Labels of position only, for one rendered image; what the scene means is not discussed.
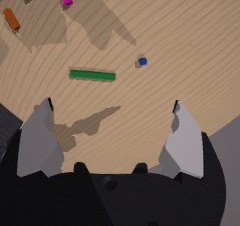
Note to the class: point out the small blue cube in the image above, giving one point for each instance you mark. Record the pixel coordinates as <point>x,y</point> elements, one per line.
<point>143,61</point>

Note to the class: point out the green rod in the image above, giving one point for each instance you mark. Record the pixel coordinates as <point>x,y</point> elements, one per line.
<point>93,74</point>

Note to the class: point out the orange rod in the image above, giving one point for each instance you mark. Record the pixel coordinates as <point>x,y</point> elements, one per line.
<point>11,19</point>

